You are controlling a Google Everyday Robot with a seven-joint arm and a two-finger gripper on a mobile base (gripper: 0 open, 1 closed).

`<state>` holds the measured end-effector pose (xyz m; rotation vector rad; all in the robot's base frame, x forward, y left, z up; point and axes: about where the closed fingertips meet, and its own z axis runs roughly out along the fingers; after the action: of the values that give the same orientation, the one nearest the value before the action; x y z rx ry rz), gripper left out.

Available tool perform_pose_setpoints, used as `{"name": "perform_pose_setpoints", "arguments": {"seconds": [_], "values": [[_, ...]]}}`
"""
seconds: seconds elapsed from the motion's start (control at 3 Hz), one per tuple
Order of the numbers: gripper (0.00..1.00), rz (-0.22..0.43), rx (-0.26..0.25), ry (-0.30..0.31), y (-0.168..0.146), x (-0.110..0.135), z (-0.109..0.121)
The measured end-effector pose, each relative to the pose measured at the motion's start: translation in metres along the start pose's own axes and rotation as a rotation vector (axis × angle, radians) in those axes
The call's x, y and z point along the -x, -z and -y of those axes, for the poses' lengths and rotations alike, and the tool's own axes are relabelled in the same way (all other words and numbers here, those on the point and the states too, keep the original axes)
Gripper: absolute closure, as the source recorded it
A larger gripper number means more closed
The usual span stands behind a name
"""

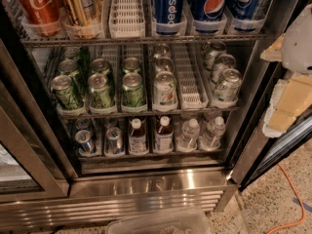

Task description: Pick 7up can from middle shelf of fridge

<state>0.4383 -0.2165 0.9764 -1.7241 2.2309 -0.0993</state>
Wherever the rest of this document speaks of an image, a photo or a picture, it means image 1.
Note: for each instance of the white 7up can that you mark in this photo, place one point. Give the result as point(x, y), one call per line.
point(164, 64)
point(165, 89)
point(161, 50)

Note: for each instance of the white can column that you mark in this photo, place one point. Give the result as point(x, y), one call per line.
point(228, 85)
point(223, 62)
point(210, 51)

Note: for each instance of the green can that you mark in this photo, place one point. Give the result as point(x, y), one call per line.
point(66, 92)
point(74, 53)
point(72, 69)

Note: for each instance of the green can column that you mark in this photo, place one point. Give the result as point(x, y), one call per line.
point(132, 90)
point(102, 66)
point(100, 90)
point(131, 65)

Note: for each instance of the white 7up can back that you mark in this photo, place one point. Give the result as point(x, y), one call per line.
point(161, 50)

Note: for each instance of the dark drink bottle left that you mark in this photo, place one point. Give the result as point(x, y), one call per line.
point(137, 137)

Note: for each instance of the middle blue Pepsi can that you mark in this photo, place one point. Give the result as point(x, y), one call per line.
point(207, 11)

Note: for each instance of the left blue Pepsi can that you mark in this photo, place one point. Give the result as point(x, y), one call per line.
point(168, 15)

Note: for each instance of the blue pepsi can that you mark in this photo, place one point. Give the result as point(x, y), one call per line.
point(207, 11)
point(248, 15)
point(168, 15)

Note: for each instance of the red Coca-Cola can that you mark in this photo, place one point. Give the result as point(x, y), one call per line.
point(42, 16)

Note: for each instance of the white 7up can front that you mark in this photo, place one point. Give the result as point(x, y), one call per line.
point(165, 89)

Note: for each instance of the right blue Pepsi can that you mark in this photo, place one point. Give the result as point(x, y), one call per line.
point(248, 15)

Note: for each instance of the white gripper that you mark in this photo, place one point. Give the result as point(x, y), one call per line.
point(298, 48)

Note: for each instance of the dark drink bottle right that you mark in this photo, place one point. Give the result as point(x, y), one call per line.
point(163, 137)

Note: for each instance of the clear water bottle left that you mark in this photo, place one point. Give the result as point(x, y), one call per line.
point(187, 139)

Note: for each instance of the white can front right column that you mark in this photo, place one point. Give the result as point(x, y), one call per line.
point(228, 85)

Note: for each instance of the stainless steel fridge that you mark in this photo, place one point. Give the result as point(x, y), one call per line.
point(57, 184)

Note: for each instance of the green can left back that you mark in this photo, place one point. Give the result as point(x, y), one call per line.
point(74, 53)

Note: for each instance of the gold soda can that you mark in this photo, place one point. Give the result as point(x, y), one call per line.
point(83, 17)

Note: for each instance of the empty white middle-shelf tray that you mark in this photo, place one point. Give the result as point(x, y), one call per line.
point(192, 93)

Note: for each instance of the silver-blue can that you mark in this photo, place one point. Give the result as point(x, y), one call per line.
point(84, 124)
point(86, 141)

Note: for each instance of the silver-blue can front left bottom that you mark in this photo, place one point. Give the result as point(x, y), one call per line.
point(86, 141)

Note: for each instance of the silver-blue can back left bottom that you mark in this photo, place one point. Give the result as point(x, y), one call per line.
point(84, 124)

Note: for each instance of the green can front left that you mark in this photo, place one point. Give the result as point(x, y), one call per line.
point(66, 92)

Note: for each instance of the white can back right column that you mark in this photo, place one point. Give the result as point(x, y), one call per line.
point(210, 51)

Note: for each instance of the dark drink bottle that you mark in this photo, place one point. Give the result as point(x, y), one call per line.
point(137, 137)
point(163, 137)

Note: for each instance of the white can middle right column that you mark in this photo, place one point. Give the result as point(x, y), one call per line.
point(223, 62)

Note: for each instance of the clear plastic bin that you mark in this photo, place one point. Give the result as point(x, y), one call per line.
point(174, 221)

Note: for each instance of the clear water bottle right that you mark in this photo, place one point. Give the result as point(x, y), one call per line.
point(211, 136)

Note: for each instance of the clear water bottle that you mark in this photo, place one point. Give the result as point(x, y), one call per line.
point(187, 139)
point(211, 136)

